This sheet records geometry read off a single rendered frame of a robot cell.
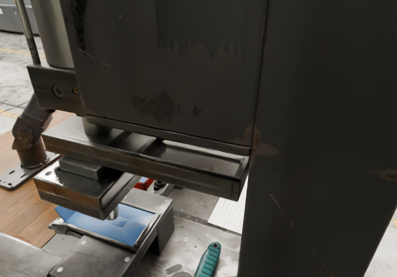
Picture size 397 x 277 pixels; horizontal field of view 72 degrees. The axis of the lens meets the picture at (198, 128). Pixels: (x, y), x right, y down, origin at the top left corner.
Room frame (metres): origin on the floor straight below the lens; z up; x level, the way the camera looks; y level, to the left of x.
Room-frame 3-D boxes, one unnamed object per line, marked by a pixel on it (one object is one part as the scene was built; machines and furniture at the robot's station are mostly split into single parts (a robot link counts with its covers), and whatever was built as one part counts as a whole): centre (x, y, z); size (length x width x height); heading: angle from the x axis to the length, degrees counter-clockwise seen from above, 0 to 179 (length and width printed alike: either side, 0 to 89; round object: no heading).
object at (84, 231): (0.30, 0.16, 0.98); 0.13 x 0.01 x 0.03; 69
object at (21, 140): (0.62, 0.44, 1.00); 0.09 x 0.06 x 0.06; 7
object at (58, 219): (0.33, 0.22, 0.98); 0.07 x 0.02 x 0.01; 69
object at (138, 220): (0.35, 0.16, 1.00); 0.15 x 0.07 x 0.03; 69
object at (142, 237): (0.32, 0.09, 0.98); 0.07 x 0.01 x 0.03; 159
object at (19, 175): (0.61, 0.45, 0.94); 0.20 x 0.07 x 0.08; 159
